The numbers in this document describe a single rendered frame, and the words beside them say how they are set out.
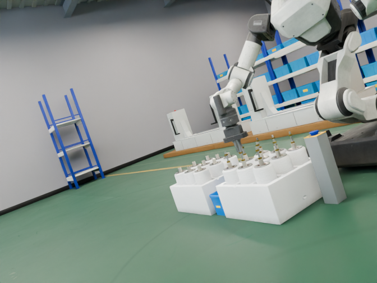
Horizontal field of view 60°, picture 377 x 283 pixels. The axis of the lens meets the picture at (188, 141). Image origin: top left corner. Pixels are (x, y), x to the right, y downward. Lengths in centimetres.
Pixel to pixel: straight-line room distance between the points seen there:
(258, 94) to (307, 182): 297
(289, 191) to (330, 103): 49
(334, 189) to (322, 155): 16
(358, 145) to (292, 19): 70
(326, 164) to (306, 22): 68
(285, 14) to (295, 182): 79
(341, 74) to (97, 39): 717
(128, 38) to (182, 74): 172
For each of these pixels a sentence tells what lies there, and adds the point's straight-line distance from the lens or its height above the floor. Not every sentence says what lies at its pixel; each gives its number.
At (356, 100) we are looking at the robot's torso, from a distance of 179.
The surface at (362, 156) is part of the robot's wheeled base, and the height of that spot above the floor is 9.
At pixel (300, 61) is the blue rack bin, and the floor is 94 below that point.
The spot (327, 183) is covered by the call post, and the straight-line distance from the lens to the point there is 157.
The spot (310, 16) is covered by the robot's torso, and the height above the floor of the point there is 83.
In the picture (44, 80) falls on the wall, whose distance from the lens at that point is 783.
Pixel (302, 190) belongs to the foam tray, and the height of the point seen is 8.
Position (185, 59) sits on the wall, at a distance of 939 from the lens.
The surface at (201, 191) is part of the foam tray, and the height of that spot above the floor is 15.
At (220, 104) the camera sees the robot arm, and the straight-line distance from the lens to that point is 155.
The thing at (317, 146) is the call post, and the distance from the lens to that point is 153.
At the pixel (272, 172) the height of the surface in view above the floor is 21.
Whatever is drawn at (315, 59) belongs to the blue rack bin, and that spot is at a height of 87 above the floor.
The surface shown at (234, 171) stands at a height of 24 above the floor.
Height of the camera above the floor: 55
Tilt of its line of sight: 3 degrees down
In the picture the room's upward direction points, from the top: 19 degrees counter-clockwise
